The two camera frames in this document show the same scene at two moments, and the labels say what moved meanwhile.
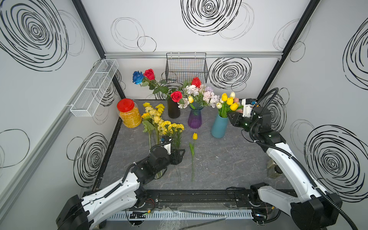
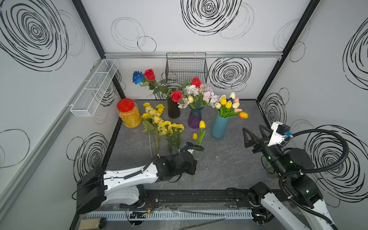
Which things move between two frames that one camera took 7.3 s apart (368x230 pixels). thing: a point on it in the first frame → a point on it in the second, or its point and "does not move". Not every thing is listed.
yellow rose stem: (157, 120) does not move
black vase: (174, 112) does not move
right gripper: (236, 118) → (254, 139)
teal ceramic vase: (219, 128) does not move
